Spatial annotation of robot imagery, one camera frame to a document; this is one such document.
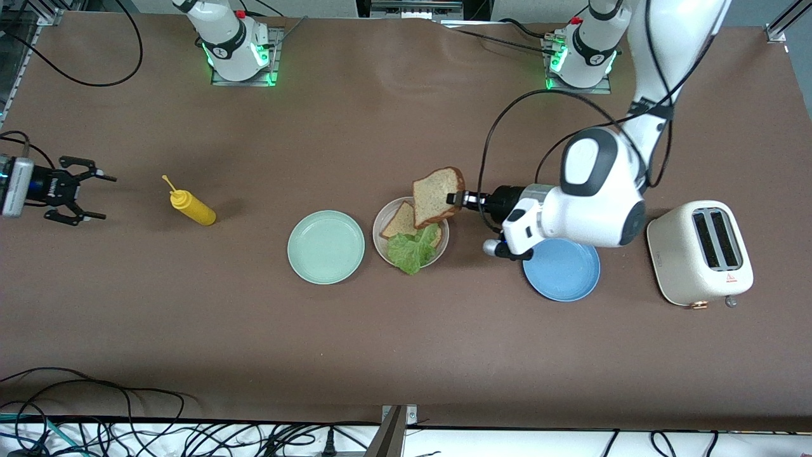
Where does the green plate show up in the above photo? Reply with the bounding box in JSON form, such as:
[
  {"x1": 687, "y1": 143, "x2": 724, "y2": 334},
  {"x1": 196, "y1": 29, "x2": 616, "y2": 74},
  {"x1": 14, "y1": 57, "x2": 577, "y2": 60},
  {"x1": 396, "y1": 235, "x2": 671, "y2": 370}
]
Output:
[{"x1": 287, "y1": 210, "x2": 366, "y2": 285}]

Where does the beige plate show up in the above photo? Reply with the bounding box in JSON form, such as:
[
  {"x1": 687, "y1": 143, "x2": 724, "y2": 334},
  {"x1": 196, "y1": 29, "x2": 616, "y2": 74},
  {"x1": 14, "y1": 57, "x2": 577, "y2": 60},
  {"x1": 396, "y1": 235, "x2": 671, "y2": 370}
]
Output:
[{"x1": 372, "y1": 197, "x2": 450, "y2": 268}]

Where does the yellow mustard squeeze bottle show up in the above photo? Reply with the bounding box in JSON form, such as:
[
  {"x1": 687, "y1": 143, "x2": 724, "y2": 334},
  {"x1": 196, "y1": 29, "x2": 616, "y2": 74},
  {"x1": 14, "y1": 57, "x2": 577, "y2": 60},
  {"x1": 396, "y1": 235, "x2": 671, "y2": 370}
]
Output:
[{"x1": 162, "y1": 175, "x2": 218, "y2": 227}]

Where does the green lettuce leaf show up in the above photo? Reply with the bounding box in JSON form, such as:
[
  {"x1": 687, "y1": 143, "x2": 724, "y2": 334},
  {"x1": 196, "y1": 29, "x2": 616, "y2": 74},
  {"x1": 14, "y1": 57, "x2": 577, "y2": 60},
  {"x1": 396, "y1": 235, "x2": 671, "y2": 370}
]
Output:
[{"x1": 386, "y1": 223, "x2": 440, "y2": 276}]

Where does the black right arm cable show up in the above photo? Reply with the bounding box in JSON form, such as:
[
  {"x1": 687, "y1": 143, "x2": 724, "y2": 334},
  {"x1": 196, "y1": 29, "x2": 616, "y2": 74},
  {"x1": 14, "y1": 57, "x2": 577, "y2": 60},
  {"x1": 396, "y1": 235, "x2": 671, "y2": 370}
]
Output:
[{"x1": 0, "y1": 0, "x2": 144, "y2": 167}]

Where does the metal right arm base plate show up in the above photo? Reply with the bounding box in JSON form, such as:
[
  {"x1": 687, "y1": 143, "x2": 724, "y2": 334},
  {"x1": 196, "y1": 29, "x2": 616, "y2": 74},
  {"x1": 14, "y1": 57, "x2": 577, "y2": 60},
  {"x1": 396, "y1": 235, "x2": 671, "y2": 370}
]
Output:
[{"x1": 211, "y1": 27, "x2": 284, "y2": 87}]

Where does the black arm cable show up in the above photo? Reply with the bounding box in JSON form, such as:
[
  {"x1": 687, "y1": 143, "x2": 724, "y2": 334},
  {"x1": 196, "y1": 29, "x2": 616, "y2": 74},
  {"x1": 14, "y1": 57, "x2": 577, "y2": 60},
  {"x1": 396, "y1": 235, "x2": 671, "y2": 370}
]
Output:
[
  {"x1": 478, "y1": 0, "x2": 728, "y2": 237},
  {"x1": 0, "y1": 0, "x2": 144, "y2": 167}
]

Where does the blue plate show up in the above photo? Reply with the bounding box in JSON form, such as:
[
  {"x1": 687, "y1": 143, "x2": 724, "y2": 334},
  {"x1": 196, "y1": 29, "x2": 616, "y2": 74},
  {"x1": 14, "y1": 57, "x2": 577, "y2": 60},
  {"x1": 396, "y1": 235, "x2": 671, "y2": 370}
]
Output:
[{"x1": 522, "y1": 237, "x2": 601, "y2": 303}]

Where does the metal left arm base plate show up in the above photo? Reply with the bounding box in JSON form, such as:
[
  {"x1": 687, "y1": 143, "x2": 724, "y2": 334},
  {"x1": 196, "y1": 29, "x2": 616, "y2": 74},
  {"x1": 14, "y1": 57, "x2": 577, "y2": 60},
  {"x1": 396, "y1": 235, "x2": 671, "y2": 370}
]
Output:
[{"x1": 544, "y1": 35, "x2": 613, "y2": 95}]

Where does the curled black cable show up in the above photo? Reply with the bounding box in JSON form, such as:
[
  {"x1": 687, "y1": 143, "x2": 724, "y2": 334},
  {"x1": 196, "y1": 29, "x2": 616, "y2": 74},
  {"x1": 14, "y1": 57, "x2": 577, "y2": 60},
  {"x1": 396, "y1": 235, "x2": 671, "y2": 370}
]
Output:
[{"x1": 650, "y1": 430, "x2": 721, "y2": 457}]

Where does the grey aluminium frame enclosure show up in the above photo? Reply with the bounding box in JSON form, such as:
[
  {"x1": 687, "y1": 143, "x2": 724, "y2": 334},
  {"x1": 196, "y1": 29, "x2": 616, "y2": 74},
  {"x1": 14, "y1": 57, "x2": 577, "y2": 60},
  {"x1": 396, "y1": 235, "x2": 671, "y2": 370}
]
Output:
[{"x1": 0, "y1": 0, "x2": 64, "y2": 128}]

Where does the long looped black cable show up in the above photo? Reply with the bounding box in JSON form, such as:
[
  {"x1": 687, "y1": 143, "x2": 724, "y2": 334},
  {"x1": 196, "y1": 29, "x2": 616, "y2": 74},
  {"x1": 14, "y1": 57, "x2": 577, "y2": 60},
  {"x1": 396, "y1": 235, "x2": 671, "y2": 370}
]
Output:
[{"x1": 0, "y1": 367, "x2": 186, "y2": 439}]

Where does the white two-slot toaster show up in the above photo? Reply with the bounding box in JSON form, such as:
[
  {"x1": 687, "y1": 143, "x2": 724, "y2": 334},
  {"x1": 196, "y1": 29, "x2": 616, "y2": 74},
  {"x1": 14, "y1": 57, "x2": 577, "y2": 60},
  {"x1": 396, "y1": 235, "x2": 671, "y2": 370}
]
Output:
[{"x1": 646, "y1": 200, "x2": 755, "y2": 307}]

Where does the light-crumb bread slice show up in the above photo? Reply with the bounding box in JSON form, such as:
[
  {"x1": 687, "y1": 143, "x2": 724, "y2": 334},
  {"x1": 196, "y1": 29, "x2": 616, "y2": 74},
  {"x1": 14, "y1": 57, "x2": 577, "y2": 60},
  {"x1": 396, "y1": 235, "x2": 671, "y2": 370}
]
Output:
[{"x1": 379, "y1": 201, "x2": 443, "y2": 249}]

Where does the black cable on table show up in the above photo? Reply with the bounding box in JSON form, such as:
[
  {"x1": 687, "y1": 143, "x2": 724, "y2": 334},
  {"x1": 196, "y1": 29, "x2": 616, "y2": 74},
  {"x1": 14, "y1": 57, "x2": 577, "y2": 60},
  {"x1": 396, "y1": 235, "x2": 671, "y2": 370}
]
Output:
[{"x1": 444, "y1": 18, "x2": 565, "y2": 55}]

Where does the metal table edge bracket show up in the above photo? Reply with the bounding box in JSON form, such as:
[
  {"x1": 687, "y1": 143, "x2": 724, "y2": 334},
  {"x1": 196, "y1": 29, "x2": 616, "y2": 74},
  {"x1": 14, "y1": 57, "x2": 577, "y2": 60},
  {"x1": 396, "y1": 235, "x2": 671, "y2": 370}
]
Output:
[{"x1": 364, "y1": 404, "x2": 419, "y2": 457}]

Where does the black and silver equipment rack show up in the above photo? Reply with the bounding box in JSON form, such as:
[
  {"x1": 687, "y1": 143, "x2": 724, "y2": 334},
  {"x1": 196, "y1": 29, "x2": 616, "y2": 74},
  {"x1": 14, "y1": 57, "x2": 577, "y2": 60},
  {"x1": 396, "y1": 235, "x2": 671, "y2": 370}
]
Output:
[{"x1": 355, "y1": 0, "x2": 492, "y2": 23}]

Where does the dark-crumb bread slice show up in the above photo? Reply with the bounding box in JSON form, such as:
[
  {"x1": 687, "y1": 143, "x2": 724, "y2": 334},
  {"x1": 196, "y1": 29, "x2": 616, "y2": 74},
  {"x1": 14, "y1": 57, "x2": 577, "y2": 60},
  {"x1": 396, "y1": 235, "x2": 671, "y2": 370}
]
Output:
[{"x1": 413, "y1": 167, "x2": 466, "y2": 230}]

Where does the aluminium corner frame profile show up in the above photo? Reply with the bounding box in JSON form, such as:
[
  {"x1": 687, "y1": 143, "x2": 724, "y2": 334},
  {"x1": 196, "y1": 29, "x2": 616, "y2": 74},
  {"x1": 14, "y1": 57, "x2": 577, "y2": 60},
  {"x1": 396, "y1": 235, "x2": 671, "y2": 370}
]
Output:
[{"x1": 764, "y1": 0, "x2": 812, "y2": 44}]

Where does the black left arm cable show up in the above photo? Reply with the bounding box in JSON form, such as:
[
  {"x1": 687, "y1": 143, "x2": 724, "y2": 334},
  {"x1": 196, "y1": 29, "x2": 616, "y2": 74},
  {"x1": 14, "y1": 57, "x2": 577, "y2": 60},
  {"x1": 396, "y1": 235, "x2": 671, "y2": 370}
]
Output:
[{"x1": 478, "y1": 0, "x2": 728, "y2": 237}]

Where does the teal cable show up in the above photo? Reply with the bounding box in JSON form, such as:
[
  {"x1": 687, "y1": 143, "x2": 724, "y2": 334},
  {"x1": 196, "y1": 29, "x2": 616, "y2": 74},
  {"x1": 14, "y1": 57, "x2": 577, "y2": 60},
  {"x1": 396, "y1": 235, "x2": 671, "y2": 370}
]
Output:
[{"x1": 0, "y1": 413, "x2": 77, "y2": 457}]

